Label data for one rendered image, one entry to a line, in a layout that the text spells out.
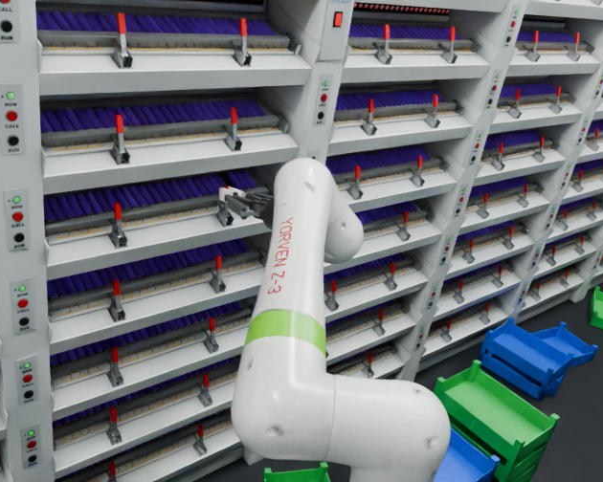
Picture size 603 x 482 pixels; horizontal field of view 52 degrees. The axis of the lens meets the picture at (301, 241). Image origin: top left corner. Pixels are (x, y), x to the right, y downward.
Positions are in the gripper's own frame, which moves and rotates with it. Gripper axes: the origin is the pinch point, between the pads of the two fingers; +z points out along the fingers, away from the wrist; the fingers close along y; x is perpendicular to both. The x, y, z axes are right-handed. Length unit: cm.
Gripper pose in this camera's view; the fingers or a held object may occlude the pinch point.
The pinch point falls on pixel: (232, 195)
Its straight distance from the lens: 144.8
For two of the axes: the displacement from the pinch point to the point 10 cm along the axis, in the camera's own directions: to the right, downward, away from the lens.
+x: 0.3, -9.5, -3.2
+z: -6.4, -2.7, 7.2
